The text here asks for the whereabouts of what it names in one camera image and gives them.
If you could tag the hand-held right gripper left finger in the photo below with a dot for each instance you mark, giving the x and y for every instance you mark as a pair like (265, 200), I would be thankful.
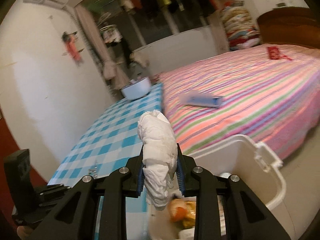
(139, 182)

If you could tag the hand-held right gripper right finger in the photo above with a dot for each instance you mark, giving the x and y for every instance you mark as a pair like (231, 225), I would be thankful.
(180, 180)

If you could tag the orange peel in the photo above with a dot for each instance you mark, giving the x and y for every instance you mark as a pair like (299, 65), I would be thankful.
(178, 211)

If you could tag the yellow paper wrapper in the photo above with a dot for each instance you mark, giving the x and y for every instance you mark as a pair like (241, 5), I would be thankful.
(190, 212)

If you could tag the white tissue wad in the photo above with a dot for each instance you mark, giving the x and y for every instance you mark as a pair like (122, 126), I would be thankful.
(157, 140)

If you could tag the white plastic bin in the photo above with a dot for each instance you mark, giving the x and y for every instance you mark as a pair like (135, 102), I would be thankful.
(237, 155)

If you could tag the blue checked tablecloth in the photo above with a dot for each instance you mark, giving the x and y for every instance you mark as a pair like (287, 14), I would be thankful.
(112, 135)

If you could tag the pale blue flat box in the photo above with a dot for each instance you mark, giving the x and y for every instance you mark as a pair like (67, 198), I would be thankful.
(200, 100)

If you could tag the white round basin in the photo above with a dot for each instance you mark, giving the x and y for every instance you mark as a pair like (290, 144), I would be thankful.
(137, 90)

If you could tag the black hanging garment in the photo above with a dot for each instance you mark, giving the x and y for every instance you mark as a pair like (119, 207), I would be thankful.
(127, 52)

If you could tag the beige tied curtain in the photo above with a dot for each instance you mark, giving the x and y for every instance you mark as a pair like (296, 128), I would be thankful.
(92, 37)

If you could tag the round hanger with underwear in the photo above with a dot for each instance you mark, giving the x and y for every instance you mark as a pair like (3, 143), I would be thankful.
(110, 32)

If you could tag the red patterned pouch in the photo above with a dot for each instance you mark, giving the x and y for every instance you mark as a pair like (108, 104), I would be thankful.
(273, 52)

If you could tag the stack of folded quilts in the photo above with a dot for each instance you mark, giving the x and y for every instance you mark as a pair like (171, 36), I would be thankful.
(240, 22)

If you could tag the brown wooden headboard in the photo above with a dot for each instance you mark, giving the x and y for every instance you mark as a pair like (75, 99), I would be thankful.
(287, 27)

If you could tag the pink cloth on wall hook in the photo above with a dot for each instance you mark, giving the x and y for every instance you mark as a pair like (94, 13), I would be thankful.
(72, 46)

